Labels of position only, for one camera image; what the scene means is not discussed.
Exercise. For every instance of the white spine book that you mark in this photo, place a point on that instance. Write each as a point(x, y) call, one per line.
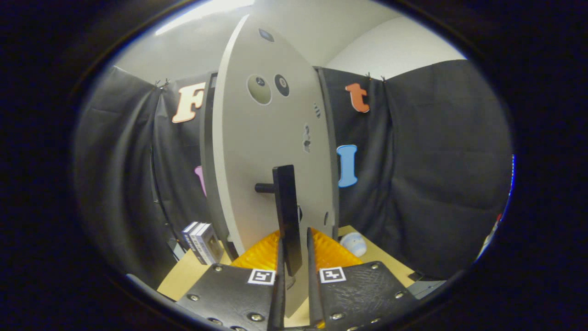
point(198, 242)

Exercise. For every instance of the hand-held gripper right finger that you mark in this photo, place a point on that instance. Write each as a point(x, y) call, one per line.
point(313, 294)

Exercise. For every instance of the white rounded plastic object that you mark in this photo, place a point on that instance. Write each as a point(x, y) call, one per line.
point(353, 243)

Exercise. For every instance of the grey cabinet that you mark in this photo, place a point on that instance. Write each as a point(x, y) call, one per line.
point(206, 151)

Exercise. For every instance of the white cabinet door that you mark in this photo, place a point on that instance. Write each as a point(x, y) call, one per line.
point(257, 151)

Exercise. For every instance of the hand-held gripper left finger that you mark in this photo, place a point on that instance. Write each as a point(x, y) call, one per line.
point(278, 299)

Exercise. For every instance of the small black object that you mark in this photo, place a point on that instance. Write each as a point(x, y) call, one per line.
point(415, 276)

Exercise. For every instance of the grey flat object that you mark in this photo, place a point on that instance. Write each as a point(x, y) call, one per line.
point(427, 288)

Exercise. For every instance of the thin black pole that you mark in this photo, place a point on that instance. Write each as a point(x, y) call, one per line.
point(158, 197)

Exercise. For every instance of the black backdrop cloth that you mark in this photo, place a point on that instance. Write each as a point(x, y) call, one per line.
point(436, 161)

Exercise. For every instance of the dark blue spine book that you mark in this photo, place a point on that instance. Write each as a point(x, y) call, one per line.
point(189, 239)

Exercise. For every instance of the blue grey cover book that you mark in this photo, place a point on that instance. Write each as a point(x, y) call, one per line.
point(212, 243)

